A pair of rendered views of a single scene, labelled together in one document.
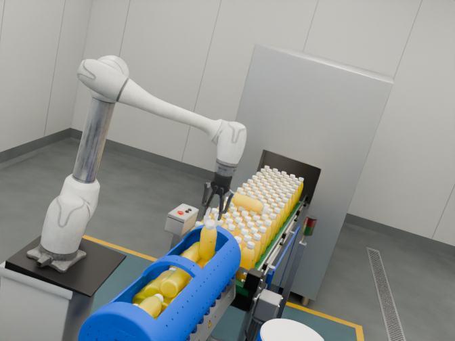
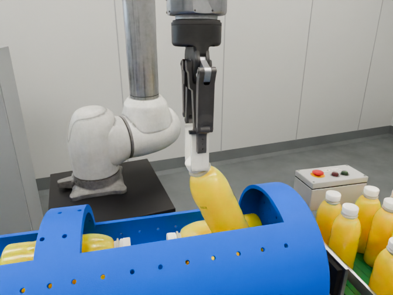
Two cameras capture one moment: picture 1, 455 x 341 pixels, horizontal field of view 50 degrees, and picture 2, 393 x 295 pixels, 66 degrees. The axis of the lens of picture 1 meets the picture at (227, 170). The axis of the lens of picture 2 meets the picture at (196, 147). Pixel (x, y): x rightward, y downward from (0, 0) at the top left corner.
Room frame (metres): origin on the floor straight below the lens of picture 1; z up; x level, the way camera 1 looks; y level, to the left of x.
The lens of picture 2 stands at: (1.68, -0.42, 1.53)
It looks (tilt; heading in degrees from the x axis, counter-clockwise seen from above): 21 degrees down; 62
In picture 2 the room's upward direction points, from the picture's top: straight up
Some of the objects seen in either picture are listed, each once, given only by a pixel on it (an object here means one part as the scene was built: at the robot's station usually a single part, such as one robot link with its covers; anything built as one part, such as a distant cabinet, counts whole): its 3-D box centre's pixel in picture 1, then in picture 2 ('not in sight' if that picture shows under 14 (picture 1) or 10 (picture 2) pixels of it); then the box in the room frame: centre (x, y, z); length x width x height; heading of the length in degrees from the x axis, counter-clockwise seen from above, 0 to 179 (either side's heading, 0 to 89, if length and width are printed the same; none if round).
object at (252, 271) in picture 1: (252, 281); not in sight; (2.22, -0.27, 0.95); 0.10 x 0.07 x 0.10; 76
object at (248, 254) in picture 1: (245, 262); not in sight; (2.31, -0.22, 0.99); 0.07 x 0.07 x 0.19
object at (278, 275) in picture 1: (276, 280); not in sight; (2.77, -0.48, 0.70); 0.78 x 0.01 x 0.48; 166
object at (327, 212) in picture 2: not in sight; (327, 226); (2.38, 0.07, 0.99); 0.07 x 0.07 x 0.19
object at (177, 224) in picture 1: (181, 218); (328, 186); (2.49, 0.17, 1.05); 0.20 x 0.10 x 0.10; 166
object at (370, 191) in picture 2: not in sight; (371, 191); (2.50, 0.04, 1.09); 0.04 x 0.04 x 0.02
